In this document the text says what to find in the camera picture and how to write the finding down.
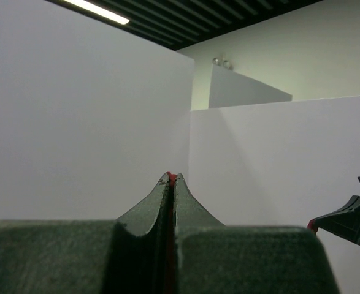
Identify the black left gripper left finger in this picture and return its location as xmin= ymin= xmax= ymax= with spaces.
xmin=0 ymin=173 xmax=170 ymax=293

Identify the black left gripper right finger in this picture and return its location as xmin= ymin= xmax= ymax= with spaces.
xmin=173 ymin=175 xmax=339 ymax=293

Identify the dark red t shirt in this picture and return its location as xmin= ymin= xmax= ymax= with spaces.
xmin=163 ymin=172 xmax=177 ymax=294

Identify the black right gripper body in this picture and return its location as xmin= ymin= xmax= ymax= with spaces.
xmin=307 ymin=195 xmax=360 ymax=246

